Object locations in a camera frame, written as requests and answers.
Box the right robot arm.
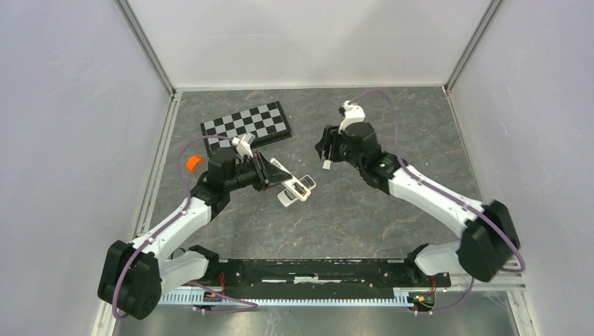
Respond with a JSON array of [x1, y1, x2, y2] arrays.
[[315, 122, 525, 286]]

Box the slim white remote control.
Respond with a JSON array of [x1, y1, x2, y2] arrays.
[[270, 158, 311, 202]]

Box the white remote with buttons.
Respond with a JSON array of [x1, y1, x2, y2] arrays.
[[277, 175, 317, 207]]

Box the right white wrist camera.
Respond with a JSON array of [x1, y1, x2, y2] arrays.
[[338, 100, 366, 132]]

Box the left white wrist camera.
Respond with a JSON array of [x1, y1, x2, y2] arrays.
[[231, 132, 256, 158]]

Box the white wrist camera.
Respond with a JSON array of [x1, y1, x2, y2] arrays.
[[338, 100, 366, 132], [231, 132, 256, 158]]

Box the orange plastic cup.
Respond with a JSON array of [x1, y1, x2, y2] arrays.
[[186, 155, 206, 174]]

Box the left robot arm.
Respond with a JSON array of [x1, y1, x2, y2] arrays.
[[97, 147, 293, 320]]

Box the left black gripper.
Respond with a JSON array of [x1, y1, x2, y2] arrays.
[[225, 150, 291, 192]]

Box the white toothed cable duct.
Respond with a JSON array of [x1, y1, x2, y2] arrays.
[[158, 286, 435, 309]]

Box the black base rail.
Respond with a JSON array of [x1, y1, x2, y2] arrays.
[[198, 258, 451, 300]]

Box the black white chessboard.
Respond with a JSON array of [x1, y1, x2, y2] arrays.
[[200, 101, 292, 148]]

